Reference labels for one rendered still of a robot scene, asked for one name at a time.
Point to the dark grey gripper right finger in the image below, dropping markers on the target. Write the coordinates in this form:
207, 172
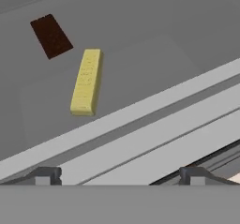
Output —
191, 172

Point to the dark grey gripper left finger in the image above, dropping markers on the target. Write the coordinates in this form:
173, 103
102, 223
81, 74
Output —
47, 173

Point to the yellow butter stick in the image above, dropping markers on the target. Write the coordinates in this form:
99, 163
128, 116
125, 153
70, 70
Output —
86, 82

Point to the dark brown chocolate bar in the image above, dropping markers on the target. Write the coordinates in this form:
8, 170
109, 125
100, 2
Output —
51, 36

